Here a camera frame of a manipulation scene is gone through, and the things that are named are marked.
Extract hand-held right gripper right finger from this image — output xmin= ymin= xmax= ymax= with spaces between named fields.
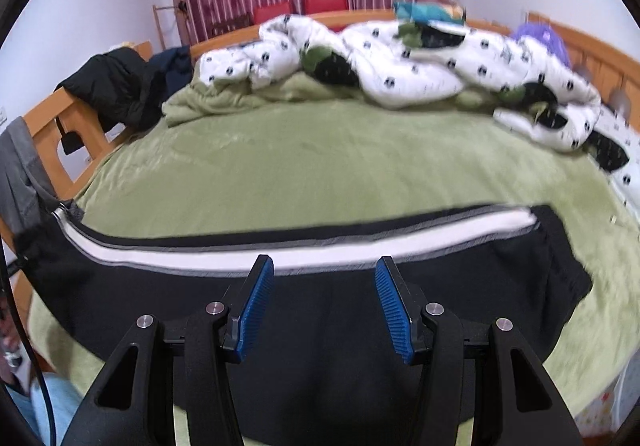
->
xmin=375 ymin=255 xmax=583 ymax=446

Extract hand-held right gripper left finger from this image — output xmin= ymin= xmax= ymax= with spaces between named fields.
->
xmin=60 ymin=253 xmax=276 ymax=446

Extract black pants with white stripe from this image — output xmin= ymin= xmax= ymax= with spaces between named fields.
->
xmin=14 ymin=203 xmax=593 ymax=446

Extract green fleece blanket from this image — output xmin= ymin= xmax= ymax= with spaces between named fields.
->
xmin=27 ymin=76 xmax=640 ymax=446

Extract person's leg in jeans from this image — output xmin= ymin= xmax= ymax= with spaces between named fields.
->
xmin=0 ymin=371 xmax=83 ymax=446

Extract white printed quilt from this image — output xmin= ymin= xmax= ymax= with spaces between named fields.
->
xmin=197 ymin=14 xmax=603 ymax=154

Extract dark blue garment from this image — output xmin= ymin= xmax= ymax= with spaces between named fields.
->
xmin=147 ymin=46 xmax=196 ymax=102

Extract black jacket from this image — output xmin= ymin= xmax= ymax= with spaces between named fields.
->
xmin=55 ymin=47 xmax=173 ymax=132

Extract grey garment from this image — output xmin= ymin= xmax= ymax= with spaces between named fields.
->
xmin=0 ymin=116 xmax=86 ymax=232

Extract white printed pillow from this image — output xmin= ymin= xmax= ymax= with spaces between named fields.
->
xmin=595 ymin=104 xmax=640 ymax=222

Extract red chair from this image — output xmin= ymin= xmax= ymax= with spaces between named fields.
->
xmin=252 ymin=1 xmax=293 ymax=24
xmin=303 ymin=0 xmax=348 ymax=17

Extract wooden rack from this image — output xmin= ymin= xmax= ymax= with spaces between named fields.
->
xmin=151 ymin=0 xmax=193 ymax=50

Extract teal patterned pillow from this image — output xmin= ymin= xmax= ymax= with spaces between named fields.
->
xmin=392 ymin=0 xmax=471 ymax=34

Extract purple cloth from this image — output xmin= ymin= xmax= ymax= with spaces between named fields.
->
xmin=510 ymin=23 xmax=568 ymax=67

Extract wooden bed frame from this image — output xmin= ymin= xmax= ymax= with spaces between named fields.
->
xmin=0 ymin=9 xmax=640 ymax=312

